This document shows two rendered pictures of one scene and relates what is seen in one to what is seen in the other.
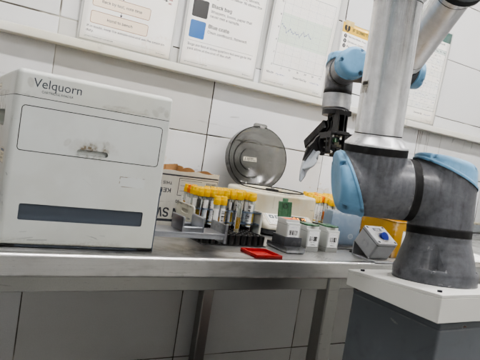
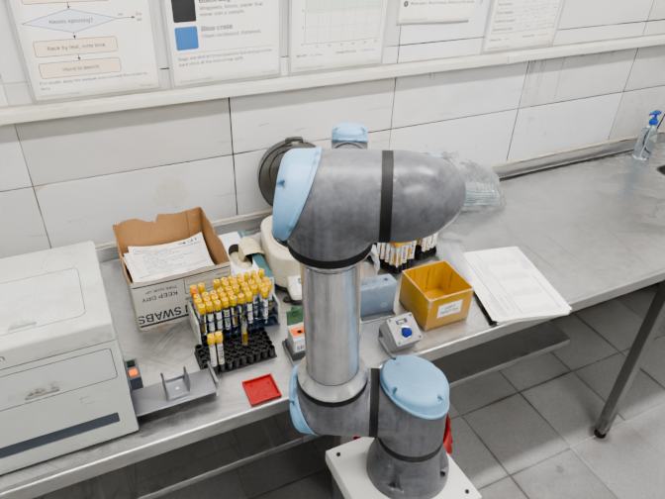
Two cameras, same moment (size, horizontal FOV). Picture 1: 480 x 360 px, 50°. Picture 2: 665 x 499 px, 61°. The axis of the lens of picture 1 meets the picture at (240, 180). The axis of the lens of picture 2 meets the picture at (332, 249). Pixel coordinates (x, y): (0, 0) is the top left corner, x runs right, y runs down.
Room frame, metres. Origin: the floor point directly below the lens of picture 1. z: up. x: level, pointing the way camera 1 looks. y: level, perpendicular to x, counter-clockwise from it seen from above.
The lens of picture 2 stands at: (0.29, -0.29, 1.84)
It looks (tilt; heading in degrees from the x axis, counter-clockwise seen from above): 35 degrees down; 5
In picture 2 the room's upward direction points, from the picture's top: 2 degrees clockwise
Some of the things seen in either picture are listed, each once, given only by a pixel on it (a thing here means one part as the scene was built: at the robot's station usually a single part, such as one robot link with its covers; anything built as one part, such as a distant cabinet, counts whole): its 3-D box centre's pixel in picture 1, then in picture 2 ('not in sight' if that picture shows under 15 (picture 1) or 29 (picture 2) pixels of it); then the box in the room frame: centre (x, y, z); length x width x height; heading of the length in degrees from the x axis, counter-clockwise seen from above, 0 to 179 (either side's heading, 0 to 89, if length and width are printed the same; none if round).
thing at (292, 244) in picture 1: (286, 242); (299, 349); (1.24, -0.14, 0.89); 0.09 x 0.05 x 0.04; 29
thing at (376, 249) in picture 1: (370, 241); (396, 328); (1.32, -0.36, 0.92); 0.13 x 0.07 x 0.08; 32
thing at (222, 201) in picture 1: (228, 218); (234, 337); (1.22, 0.01, 0.93); 0.17 x 0.09 x 0.11; 122
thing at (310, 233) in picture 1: (307, 236); not in sight; (1.29, -0.19, 0.91); 0.05 x 0.04 x 0.07; 32
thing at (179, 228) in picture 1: (177, 226); (165, 390); (1.06, 0.11, 0.92); 0.21 x 0.07 x 0.05; 122
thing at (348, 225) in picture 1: (340, 228); (373, 297); (1.42, -0.30, 0.93); 0.10 x 0.07 x 0.10; 117
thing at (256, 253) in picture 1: (261, 253); (261, 389); (1.12, -0.07, 0.88); 0.07 x 0.07 x 0.01; 32
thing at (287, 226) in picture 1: (287, 231); (298, 340); (1.24, -0.13, 0.92); 0.05 x 0.04 x 0.06; 29
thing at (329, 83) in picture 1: (339, 73); (349, 151); (1.38, -0.22, 1.34); 0.09 x 0.08 x 0.11; 2
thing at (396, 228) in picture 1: (392, 236); (434, 294); (1.46, -0.46, 0.93); 0.13 x 0.13 x 0.10; 31
